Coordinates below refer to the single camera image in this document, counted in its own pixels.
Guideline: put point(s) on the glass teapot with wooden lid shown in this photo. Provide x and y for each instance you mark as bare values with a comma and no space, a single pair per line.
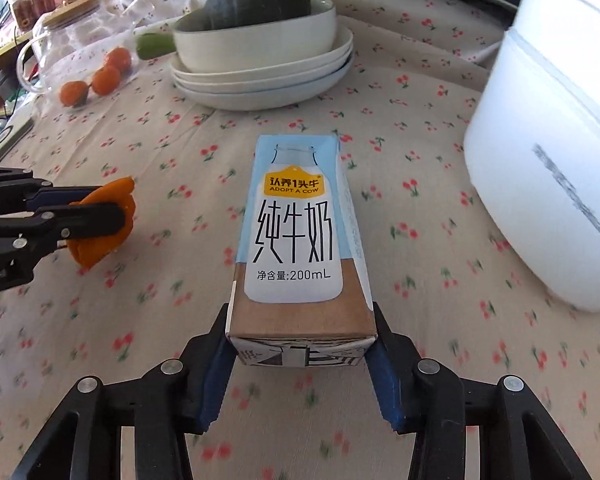
70,35

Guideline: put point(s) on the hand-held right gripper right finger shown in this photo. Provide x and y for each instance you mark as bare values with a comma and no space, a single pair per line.
385,390

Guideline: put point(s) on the wooden shelf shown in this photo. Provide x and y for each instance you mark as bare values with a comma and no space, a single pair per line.
0,60

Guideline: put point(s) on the white ceramic plate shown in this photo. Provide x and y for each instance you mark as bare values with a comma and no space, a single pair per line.
260,103
280,89

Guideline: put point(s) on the white electric cooking pot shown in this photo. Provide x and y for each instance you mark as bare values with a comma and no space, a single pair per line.
540,160

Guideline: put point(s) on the green cucumber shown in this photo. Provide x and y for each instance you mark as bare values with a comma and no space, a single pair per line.
150,45

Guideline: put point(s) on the orange peel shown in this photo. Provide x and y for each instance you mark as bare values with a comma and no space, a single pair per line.
92,252

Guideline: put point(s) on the cherry print tablecloth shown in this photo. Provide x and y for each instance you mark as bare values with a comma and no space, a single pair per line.
430,260

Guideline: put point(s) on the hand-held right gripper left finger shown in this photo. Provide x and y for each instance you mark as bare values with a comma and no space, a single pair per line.
215,375

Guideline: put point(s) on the white ceramic bowl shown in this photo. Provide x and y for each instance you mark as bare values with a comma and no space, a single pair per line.
260,50

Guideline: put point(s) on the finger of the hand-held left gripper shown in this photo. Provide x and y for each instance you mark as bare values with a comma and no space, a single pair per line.
90,220
40,195

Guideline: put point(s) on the light blue milk carton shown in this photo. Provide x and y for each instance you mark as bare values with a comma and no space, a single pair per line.
300,210

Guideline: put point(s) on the white kitchen scale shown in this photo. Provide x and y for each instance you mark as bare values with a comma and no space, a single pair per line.
7,132

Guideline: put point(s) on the small orange tangerine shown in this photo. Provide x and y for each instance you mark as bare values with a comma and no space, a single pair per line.
119,60
73,94
106,81

